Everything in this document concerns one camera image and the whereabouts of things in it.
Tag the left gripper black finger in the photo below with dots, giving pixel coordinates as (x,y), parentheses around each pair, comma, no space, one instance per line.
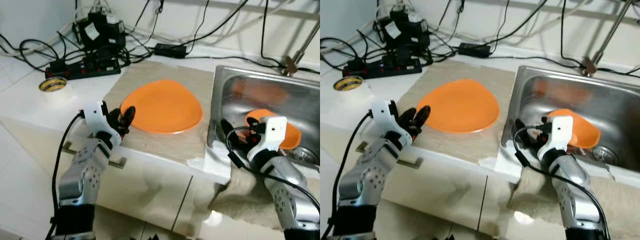
(115,116)
(425,118)
(129,118)
(410,116)

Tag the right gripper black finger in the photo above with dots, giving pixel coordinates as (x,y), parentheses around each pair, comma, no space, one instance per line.
(253,121)
(521,132)
(547,120)
(228,132)

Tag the orange plastic bowl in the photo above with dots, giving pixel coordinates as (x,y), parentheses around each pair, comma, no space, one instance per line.
(294,134)
(585,132)

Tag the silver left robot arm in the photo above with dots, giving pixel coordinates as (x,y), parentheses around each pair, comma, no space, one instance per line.
(365,175)
(82,170)

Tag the stainless steel sink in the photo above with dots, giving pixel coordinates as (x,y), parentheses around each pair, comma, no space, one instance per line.
(260,95)
(565,95)

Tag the white paper sheet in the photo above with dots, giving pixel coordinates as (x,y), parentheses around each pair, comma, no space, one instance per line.
(505,160)
(215,160)

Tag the beige cloth counter mat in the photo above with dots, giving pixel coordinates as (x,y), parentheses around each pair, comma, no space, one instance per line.
(160,145)
(450,145)

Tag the black power strip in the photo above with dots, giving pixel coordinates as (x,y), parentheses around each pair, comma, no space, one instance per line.
(382,68)
(82,70)

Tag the beige hanging towel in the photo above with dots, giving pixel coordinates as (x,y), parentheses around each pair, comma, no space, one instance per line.
(235,200)
(530,195)

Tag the metal sink drain strainer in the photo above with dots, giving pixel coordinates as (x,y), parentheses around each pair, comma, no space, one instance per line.
(604,154)
(305,155)

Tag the cream cabinet door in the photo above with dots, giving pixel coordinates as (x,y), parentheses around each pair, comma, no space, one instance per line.
(200,200)
(495,200)
(440,190)
(150,190)

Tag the metal faucet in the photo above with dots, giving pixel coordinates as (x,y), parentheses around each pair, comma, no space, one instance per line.
(590,66)
(289,66)

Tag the black power adapter brick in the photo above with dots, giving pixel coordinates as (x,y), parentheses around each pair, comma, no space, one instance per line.
(170,51)
(475,49)

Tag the black battery charger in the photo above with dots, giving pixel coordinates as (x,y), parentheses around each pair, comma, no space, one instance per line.
(100,31)
(402,29)

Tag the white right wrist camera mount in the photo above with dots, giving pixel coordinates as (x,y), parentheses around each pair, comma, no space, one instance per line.
(559,132)
(272,132)

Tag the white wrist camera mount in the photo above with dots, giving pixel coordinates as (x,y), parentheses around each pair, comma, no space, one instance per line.
(382,115)
(559,132)
(272,132)
(95,115)

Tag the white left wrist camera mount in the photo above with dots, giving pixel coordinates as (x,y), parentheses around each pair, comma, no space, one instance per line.
(382,115)
(95,115)

